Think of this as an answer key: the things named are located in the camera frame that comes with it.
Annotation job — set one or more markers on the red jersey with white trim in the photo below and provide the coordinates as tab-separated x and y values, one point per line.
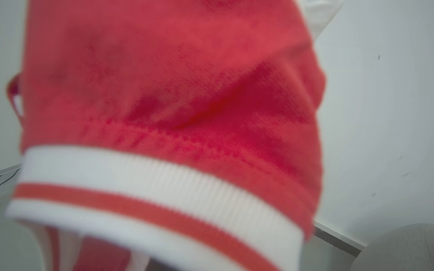
171	98

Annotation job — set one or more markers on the grey fabric sofa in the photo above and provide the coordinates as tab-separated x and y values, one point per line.
405	248

